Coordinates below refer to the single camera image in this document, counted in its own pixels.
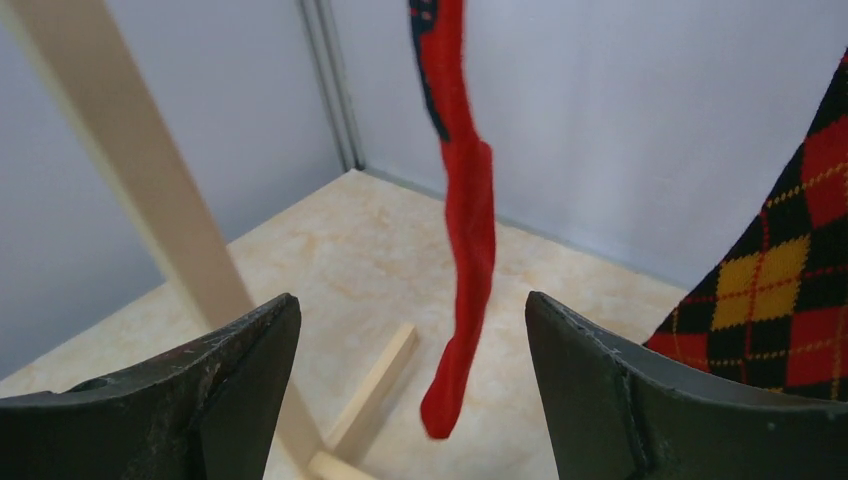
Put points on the wooden drying rack frame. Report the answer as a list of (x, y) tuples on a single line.
[(80, 54)]

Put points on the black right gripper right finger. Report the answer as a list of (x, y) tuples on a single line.
[(617, 410)]

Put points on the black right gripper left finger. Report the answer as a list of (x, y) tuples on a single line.
[(206, 409)]

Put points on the red sock with cat face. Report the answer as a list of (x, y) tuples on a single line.
[(437, 31)]

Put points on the aluminium rail frame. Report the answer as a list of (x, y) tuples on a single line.
[(326, 53)]

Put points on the black argyle sock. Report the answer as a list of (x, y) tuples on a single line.
[(772, 313)]

